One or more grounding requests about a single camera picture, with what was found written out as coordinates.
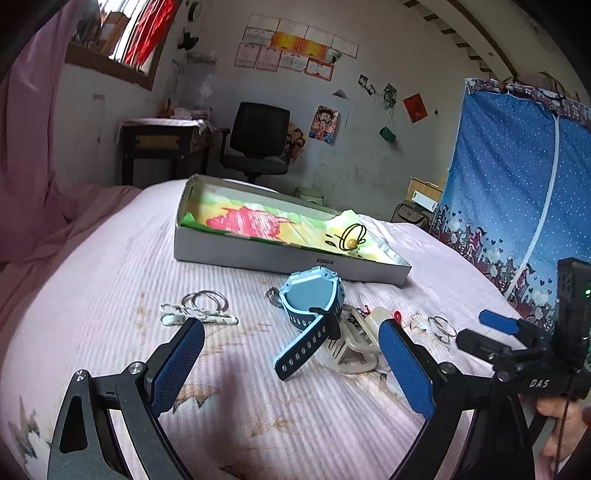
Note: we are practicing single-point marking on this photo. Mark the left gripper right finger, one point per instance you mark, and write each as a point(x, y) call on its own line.
point(418, 374)

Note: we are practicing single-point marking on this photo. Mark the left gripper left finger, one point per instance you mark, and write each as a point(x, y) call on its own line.
point(170, 364)

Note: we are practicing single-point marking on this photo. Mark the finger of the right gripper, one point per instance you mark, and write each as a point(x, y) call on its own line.
point(498, 322)
point(485, 348)

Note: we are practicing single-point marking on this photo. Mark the beige hair claw clip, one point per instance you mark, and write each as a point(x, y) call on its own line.
point(357, 351)

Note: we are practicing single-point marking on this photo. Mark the thin silver bangles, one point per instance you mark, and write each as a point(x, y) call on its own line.
point(206, 300)

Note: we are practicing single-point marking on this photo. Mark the blue smart watch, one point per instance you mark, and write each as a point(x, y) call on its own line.
point(313, 301)

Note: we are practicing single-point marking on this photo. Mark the person right hand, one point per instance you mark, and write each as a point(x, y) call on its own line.
point(573, 419)

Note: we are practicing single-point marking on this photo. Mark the silver bangles in box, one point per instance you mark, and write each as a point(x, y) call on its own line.
point(436, 326)

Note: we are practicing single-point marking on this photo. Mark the pink bed sheet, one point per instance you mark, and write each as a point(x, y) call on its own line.
point(88, 298)

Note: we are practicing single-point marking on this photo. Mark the blue dotted fabric wardrobe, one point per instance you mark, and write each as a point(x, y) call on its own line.
point(517, 195)

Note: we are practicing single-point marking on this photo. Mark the brown patterned handbag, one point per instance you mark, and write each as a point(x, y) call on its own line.
point(410, 212)

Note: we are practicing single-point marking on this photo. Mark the white cardboard box tray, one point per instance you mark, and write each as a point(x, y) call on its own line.
point(230, 251)

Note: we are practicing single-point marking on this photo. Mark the colourful paper liner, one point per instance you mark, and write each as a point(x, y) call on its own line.
point(282, 221)

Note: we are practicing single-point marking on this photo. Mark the pink curtain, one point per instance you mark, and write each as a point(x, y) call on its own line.
point(32, 207)

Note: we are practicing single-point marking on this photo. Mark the dark wooden desk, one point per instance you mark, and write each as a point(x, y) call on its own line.
point(184, 144)

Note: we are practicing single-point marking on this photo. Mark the black office chair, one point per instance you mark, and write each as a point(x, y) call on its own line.
point(255, 143)

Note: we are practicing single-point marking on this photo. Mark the family cartoon sticker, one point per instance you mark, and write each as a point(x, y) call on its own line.
point(295, 143)

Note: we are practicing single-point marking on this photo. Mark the cartoon poster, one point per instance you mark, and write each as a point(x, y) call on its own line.
point(324, 124)

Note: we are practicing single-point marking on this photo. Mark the barred window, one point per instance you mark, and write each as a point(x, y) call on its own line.
point(122, 39)

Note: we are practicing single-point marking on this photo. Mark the cardboard box by wall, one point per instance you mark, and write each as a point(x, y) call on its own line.
point(425, 194)

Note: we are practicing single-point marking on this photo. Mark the green pouch on wall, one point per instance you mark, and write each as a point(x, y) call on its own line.
point(388, 135)

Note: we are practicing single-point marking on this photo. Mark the red paper on wall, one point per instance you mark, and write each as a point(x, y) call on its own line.
point(415, 107)

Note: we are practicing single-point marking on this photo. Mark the certificates on wall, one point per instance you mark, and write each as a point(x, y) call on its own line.
point(269, 44)

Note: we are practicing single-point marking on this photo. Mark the round wall clock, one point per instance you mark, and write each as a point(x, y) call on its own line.
point(194, 10)

